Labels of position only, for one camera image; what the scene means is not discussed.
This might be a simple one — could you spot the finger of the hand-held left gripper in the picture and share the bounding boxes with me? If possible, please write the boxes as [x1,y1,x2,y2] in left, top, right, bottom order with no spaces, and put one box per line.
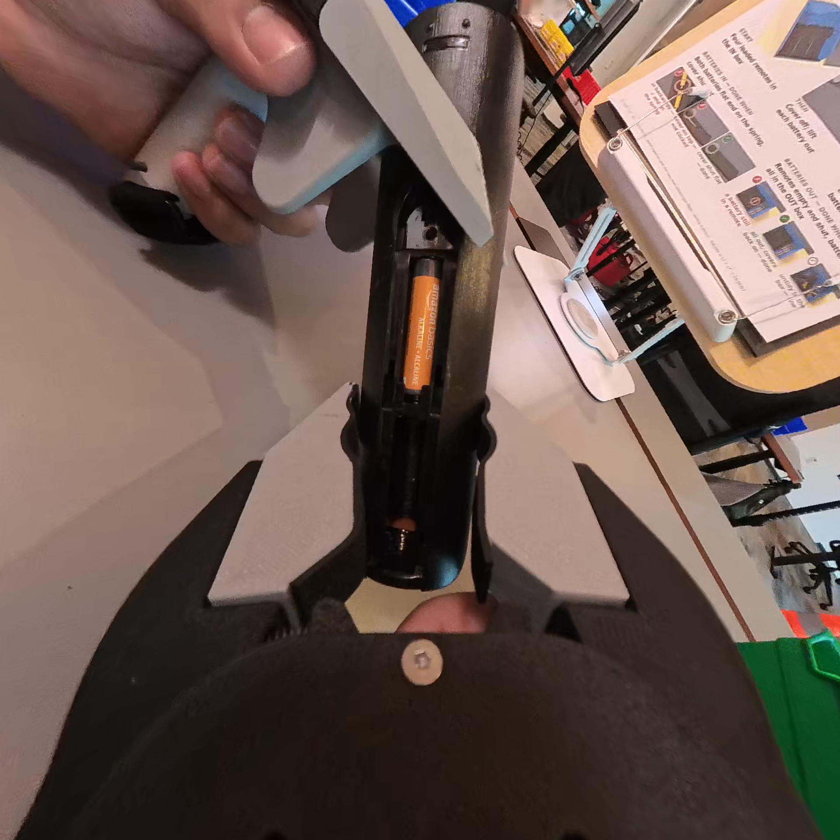
[252,62,396,216]
[319,0,494,248]

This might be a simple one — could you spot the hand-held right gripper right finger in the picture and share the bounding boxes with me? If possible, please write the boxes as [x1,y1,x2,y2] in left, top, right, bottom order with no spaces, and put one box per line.
[470,392,632,632]

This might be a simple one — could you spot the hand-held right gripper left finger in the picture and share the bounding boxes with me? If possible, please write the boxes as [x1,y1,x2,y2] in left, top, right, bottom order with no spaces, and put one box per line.
[209,382,367,632]

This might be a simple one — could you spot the orange aaa battery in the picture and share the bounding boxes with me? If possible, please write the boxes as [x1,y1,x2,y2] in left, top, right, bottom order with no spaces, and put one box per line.
[383,516,419,557]
[401,256,441,395]

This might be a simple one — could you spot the black remote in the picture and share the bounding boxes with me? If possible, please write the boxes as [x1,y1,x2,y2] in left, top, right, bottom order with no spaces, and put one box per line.
[357,0,527,589]

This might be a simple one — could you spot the person's left hand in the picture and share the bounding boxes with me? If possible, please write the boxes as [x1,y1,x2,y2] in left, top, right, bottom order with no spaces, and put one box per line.
[0,0,330,245]

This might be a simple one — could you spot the yellow box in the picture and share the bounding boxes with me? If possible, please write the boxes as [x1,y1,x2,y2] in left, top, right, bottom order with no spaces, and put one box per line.
[538,18,574,64]

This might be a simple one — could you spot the red box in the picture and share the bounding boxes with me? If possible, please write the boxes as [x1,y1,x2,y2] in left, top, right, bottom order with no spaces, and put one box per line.
[562,67,602,107]

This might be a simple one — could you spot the black office chair base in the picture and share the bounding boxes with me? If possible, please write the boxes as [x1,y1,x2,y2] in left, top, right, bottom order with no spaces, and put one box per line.
[769,539,840,595]

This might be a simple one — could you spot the round wooden side table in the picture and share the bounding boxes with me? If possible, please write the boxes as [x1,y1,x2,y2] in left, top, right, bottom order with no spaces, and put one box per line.
[579,0,840,395]

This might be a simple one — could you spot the white document holder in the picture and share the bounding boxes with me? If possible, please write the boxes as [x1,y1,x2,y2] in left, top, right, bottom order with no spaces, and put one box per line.
[592,98,840,358]

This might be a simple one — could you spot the green plastic box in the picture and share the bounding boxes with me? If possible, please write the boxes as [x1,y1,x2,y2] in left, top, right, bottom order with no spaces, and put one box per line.
[735,629,840,840]

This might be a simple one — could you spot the instruction sheet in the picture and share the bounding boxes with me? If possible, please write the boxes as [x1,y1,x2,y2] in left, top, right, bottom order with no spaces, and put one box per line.
[607,0,840,343]

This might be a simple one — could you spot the white stand with pale frame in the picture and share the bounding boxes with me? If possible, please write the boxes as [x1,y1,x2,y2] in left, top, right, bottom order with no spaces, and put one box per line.
[514,203,688,403]

